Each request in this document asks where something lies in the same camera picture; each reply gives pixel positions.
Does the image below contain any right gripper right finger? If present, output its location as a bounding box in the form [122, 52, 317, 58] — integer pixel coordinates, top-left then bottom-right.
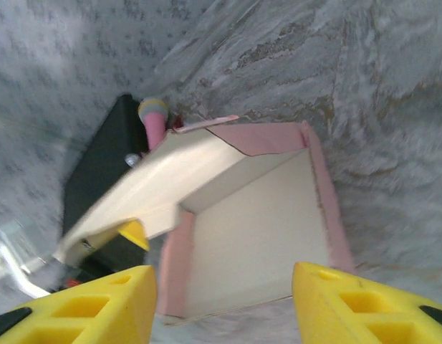
[291, 260, 442, 344]

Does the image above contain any pink paper box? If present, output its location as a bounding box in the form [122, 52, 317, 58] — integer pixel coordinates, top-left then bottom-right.
[52, 114, 356, 326]

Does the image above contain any black hard case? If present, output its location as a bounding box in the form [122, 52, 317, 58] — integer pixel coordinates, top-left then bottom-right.
[61, 93, 150, 237]

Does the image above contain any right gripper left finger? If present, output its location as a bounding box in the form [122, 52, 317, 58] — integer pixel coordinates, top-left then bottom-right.
[0, 264, 158, 344]

